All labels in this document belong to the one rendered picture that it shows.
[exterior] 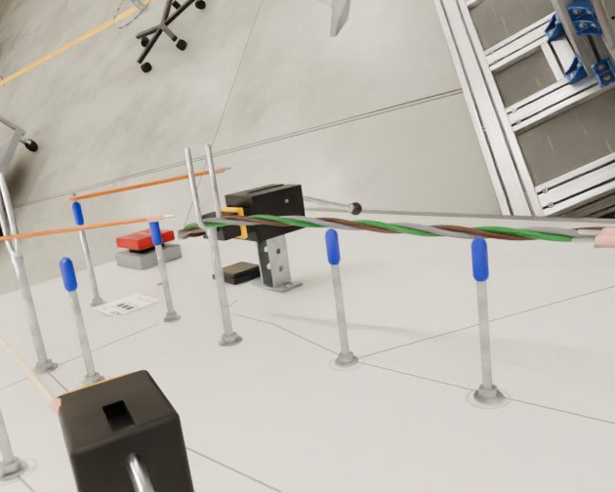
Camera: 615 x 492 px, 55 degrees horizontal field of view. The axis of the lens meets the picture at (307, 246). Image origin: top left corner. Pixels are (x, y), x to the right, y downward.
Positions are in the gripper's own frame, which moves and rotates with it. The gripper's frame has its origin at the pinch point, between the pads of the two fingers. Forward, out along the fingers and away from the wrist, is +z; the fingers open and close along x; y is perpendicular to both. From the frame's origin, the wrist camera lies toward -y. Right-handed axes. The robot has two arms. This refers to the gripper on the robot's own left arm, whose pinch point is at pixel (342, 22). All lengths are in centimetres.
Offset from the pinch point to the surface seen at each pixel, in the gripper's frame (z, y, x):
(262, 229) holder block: 15.4, 4.6, 14.3
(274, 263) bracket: 19.1, 3.3, 13.3
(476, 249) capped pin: 5.1, -7.9, 33.4
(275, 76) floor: 57, 28, -225
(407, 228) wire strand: 6.3, -5.0, 29.7
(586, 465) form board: 10.7, -12.5, 40.9
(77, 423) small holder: 6.8, 6.7, 45.8
